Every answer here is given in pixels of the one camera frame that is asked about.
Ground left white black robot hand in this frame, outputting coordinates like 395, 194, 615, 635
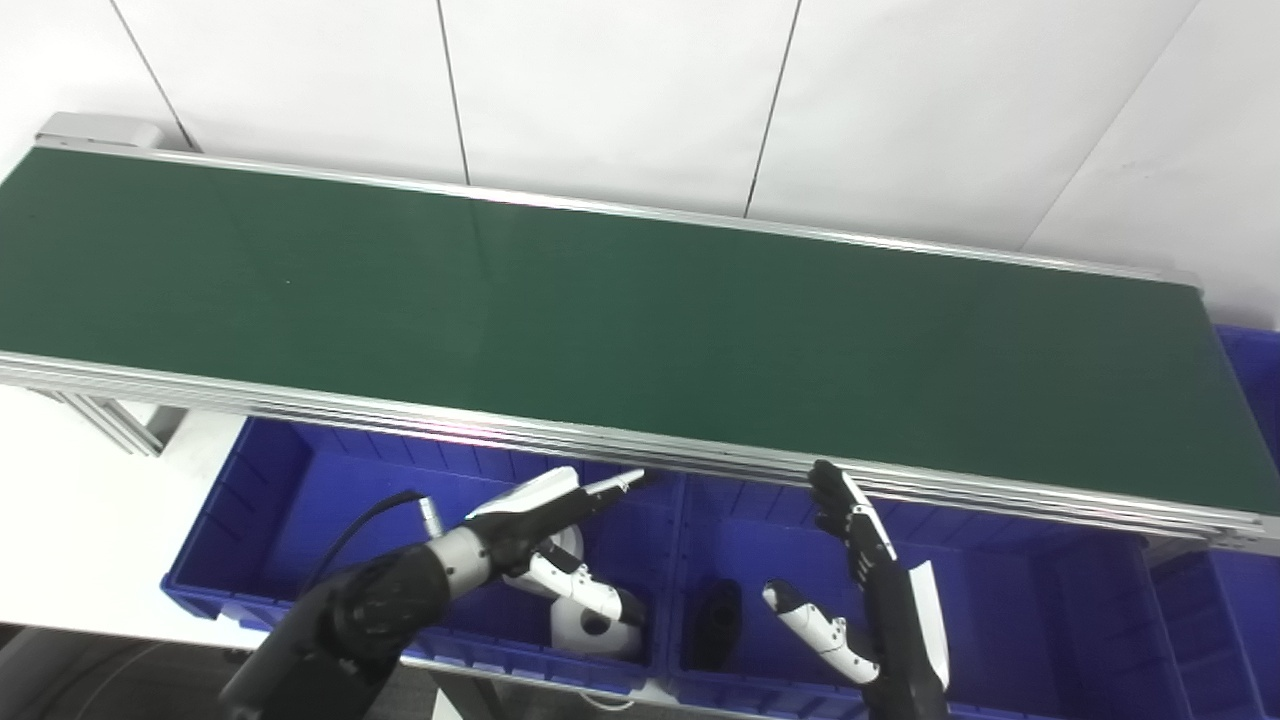
468, 468, 648, 628

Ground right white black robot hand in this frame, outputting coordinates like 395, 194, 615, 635
762, 460, 952, 693

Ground white round plastic part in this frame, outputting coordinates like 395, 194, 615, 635
503, 523, 588, 602
549, 598, 646, 662

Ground blue plastic bin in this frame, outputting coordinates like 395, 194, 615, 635
665, 470, 1169, 720
160, 415, 687, 697
1145, 324, 1280, 720

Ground green conveyor belt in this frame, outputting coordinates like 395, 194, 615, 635
0, 148, 1280, 517
0, 112, 1280, 557

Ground black plastic part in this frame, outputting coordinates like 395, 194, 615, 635
691, 578, 744, 672

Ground aluminium conveyor leg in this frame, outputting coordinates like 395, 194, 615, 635
35, 392, 187, 458

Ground grey conveyor motor housing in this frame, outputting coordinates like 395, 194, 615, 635
36, 112, 167, 153

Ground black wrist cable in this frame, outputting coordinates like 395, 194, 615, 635
298, 489, 443, 603

